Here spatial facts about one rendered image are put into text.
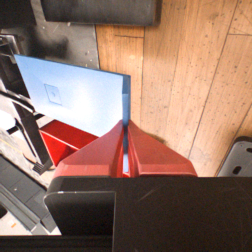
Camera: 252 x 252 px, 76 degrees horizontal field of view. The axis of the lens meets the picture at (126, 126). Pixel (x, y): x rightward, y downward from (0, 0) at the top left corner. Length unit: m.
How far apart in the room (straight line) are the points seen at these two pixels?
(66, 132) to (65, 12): 0.20
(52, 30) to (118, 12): 0.14
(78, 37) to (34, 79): 0.10
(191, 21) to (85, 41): 0.14
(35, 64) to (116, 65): 0.10
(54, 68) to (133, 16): 0.09
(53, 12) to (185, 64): 0.18
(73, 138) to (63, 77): 0.17
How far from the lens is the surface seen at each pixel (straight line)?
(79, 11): 0.24
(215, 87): 0.20
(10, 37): 0.24
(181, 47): 0.20
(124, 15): 0.20
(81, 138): 0.32
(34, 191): 5.76
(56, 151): 0.43
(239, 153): 0.23
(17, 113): 0.33
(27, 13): 0.33
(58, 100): 0.19
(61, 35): 0.30
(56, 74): 0.17
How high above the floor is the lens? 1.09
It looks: 43 degrees down
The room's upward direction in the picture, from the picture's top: 135 degrees counter-clockwise
